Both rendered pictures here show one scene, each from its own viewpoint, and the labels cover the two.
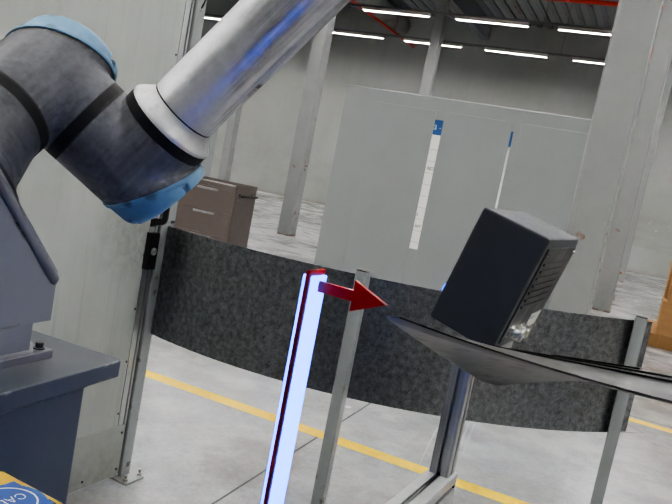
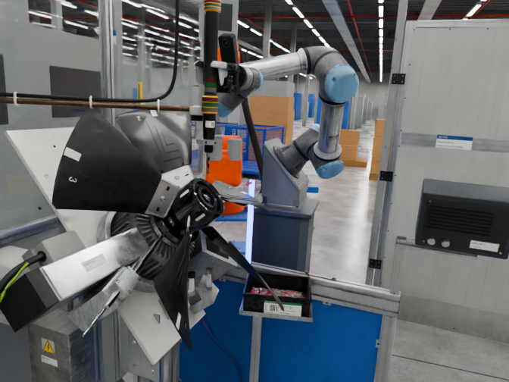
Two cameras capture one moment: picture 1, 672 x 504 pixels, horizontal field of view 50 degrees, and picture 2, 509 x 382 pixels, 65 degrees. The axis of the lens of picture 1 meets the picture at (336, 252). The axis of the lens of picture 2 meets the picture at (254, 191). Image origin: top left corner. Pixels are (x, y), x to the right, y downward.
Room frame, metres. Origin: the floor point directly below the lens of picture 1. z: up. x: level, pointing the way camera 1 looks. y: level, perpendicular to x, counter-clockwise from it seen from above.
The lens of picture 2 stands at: (0.42, -1.41, 1.47)
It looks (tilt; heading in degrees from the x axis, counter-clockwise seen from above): 13 degrees down; 84
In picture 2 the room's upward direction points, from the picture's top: 3 degrees clockwise
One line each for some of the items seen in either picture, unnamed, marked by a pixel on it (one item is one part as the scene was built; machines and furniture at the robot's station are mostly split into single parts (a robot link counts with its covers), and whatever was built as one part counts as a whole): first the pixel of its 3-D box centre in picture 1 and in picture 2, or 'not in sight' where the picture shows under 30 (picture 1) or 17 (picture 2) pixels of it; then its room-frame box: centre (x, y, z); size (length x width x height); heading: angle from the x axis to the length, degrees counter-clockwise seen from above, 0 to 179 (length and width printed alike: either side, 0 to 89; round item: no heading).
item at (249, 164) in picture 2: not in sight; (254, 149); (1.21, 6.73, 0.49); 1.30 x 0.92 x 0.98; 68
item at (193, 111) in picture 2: not in sight; (205, 125); (0.39, -0.30, 1.40); 0.09 x 0.07 x 0.10; 8
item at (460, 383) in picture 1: (454, 409); (398, 265); (1.03, -0.21, 0.96); 0.03 x 0.03 x 0.20; 63
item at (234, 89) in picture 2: not in sight; (227, 77); (0.45, -0.20, 1.53); 0.12 x 0.08 x 0.09; 63
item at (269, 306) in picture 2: not in sight; (277, 294); (0.64, -0.20, 0.85); 0.22 x 0.17 x 0.07; 169
